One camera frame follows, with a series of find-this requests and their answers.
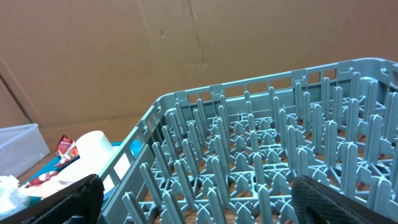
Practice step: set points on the grey dishwasher rack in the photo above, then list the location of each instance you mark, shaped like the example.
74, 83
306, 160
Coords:
237, 147

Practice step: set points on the teal plastic tray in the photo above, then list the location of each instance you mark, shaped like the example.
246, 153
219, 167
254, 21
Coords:
120, 168

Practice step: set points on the small red sauce packet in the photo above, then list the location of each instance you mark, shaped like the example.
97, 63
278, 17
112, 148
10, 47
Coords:
39, 180

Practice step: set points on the clear plastic bin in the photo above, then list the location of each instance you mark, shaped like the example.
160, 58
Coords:
21, 147

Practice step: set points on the white round plate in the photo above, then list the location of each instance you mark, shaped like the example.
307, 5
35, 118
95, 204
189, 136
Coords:
72, 173

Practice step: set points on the white paper cup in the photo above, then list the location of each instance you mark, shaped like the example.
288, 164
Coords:
94, 146

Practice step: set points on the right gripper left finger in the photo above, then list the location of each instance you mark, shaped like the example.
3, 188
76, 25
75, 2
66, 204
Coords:
80, 202

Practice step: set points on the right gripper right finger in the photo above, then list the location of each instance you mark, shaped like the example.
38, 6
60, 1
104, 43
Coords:
316, 203

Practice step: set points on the crumpled white napkin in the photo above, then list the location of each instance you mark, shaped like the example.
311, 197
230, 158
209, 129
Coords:
13, 200

